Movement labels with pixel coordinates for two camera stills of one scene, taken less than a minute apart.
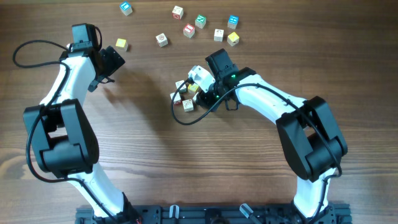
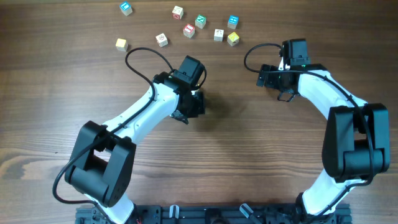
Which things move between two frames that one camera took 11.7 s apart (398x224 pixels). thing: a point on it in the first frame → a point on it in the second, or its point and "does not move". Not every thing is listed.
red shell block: (161, 40) does not move
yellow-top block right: (233, 38) does not move
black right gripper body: (214, 98) → (275, 81)
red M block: (178, 12) does not move
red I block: (188, 30) does not move
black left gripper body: (112, 63) → (195, 106)
